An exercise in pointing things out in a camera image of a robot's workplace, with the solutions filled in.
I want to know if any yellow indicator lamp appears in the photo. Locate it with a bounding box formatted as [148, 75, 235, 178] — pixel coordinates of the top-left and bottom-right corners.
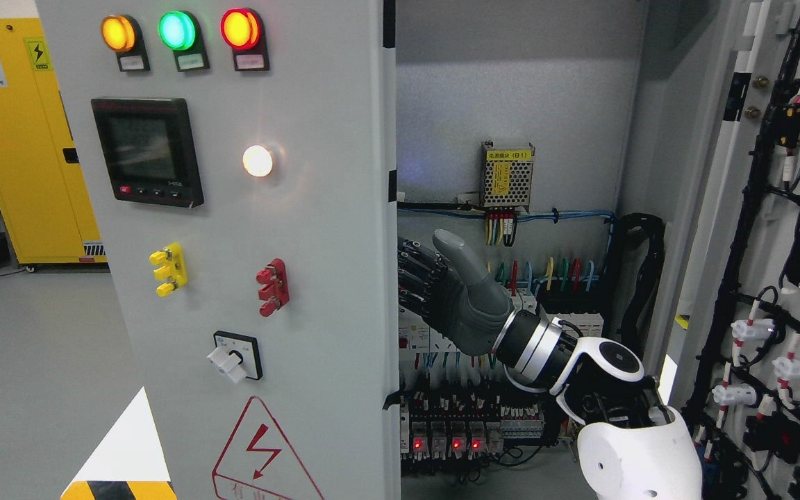
[101, 14, 137, 53]

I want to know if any white socket breaker row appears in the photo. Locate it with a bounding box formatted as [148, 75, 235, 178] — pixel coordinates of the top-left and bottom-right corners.
[398, 289, 538, 353]

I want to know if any white indicator lamp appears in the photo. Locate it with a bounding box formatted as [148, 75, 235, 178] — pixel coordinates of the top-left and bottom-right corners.
[242, 144, 275, 178]

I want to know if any black digital power meter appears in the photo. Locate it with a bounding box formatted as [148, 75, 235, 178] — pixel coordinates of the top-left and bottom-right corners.
[91, 98, 204, 208]

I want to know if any black white rotary switch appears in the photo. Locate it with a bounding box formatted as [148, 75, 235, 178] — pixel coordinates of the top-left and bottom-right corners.
[207, 331, 263, 383]

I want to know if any black corrugated cable conduit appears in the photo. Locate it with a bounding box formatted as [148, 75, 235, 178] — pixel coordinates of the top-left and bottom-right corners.
[606, 212, 667, 362]

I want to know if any red terminal block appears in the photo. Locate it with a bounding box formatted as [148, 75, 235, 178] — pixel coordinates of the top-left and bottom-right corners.
[255, 258, 291, 317]

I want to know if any black white surge protector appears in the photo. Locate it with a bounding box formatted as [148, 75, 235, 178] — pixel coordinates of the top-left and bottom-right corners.
[536, 284, 604, 338]

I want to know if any yellow safety cabinet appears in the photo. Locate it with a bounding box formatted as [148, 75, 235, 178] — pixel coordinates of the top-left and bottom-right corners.
[0, 18, 107, 265]

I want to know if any relay terminal row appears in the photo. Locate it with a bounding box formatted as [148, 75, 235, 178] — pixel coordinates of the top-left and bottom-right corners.
[390, 378, 545, 465]

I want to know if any red indicator lamp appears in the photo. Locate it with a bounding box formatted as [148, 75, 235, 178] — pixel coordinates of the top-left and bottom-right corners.
[220, 8, 263, 51]

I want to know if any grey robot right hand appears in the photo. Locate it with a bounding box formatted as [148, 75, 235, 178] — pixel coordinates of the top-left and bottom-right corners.
[397, 228, 514, 356]

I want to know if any grey cabinet door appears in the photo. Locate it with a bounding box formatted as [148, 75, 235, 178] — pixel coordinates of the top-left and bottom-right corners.
[36, 1, 402, 499]
[620, 1, 800, 499]

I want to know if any perforated metal power supply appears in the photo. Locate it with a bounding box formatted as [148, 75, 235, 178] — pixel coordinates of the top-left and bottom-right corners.
[479, 140, 535, 211]

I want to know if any yellow terminal block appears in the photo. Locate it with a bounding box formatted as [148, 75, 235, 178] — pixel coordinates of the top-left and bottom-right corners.
[149, 242, 188, 297]

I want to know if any red electric hazard sign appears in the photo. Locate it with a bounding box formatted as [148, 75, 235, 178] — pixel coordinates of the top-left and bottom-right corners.
[212, 397, 324, 499]

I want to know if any green indicator lamp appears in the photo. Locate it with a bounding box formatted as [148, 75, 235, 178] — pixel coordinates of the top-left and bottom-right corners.
[158, 10, 197, 51]

